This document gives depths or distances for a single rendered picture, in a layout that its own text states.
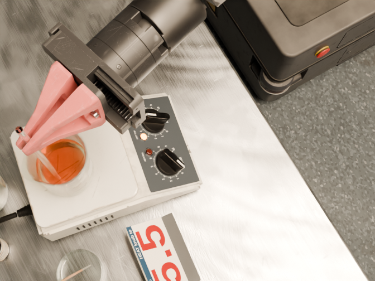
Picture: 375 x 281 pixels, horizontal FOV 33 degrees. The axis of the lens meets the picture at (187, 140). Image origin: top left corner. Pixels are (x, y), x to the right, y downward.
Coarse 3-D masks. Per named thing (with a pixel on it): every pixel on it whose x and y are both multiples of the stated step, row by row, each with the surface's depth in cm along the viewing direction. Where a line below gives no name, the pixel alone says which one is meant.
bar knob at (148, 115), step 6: (150, 114) 74; (156, 114) 75; (162, 114) 75; (168, 114) 76; (144, 120) 75; (150, 120) 75; (156, 120) 75; (162, 120) 76; (144, 126) 75; (150, 126) 76; (156, 126) 76; (162, 126) 77; (156, 132) 76
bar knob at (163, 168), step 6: (168, 150) 74; (162, 156) 74; (168, 156) 74; (174, 156) 74; (156, 162) 74; (162, 162) 74; (168, 162) 74; (174, 162) 74; (180, 162) 74; (162, 168) 74; (168, 168) 74; (174, 168) 74; (180, 168) 74; (168, 174) 74; (174, 174) 75
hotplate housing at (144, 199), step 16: (144, 96) 78; (160, 96) 79; (128, 144) 74; (192, 160) 78; (144, 176) 73; (144, 192) 72; (160, 192) 73; (176, 192) 75; (112, 208) 72; (128, 208) 73; (144, 208) 77; (64, 224) 71; (80, 224) 72; (96, 224) 76
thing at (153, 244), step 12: (132, 228) 74; (144, 228) 75; (156, 228) 77; (144, 240) 75; (156, 240) 76; (144, 252) 74; (156, 252) 75; (168, 252) 76; (156, 264) 74; (168, 264) 75; (156, 276) 73; (168, 276) 74; (180, 276) 76
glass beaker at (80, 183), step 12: (84, 144) 63; (24, 156) 63; (36, 156) 67; (24, 168) 62; (84, 168) 64; (36, 180) 62; (72, 180) 62; (84, 180) 66; (60, 192) 67; (72, 192) 67
